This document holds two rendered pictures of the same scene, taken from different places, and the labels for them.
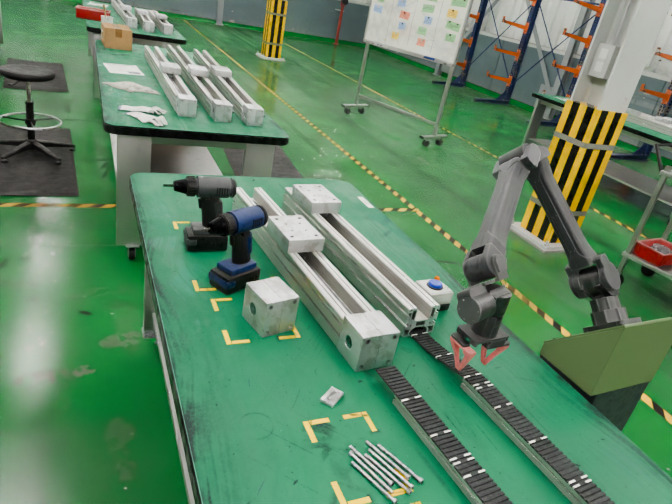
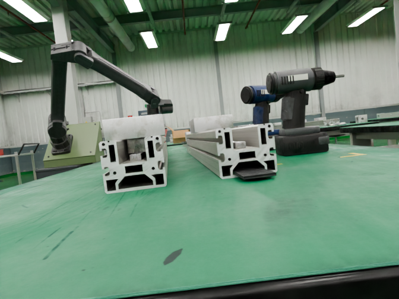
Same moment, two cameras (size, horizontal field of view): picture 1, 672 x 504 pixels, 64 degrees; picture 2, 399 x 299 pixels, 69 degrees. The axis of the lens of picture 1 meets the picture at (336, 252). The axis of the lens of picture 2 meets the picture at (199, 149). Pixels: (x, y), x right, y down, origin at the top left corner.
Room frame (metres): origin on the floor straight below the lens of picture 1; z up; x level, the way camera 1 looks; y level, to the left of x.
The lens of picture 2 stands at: (2.23, 0.50, 0.86)
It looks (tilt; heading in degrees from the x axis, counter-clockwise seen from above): 3 degrees down; 207
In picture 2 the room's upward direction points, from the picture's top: 6 degrees counter-clockwise
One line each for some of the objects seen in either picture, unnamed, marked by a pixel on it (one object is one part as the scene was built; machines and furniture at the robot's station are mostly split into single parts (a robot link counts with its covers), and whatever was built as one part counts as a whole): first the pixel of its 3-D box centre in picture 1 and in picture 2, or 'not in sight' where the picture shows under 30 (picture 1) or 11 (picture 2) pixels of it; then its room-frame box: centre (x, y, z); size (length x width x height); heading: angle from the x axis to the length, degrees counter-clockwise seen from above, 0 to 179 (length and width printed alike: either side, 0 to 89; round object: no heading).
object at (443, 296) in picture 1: (429, 295); not in sight; (1.35, -0.29, 0.81); 0.10 x 0.08 x 0.06; 123
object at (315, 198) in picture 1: (315, 202); (139, 134); (1.73, 0.10, 0.87); 0.16 x 0.11 x 0.07; 33
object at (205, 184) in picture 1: (198, 212); (309, 110); (1.41, 0.41, 0.89); 0.20 x 0.08 x 0.22; 117
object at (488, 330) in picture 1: (486, 323); not in sight; (1.03, -0.35, 0.95); 0.10 x 0.07 x 0.07; 123
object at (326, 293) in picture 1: (291, 252); (211, 145); (1.42, 0.13, 0.82); 0.80 x 0.10 x 0.09; 33
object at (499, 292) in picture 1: (493, 300); (154, 109); (1.02, -0.35, 1.01); 0.07 x 0.06 x 0.07; 136
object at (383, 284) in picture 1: (347, 248); (149, 152); (1.52, -0.03, 0.82); 0.80 x 0.10 x 0.09; 33
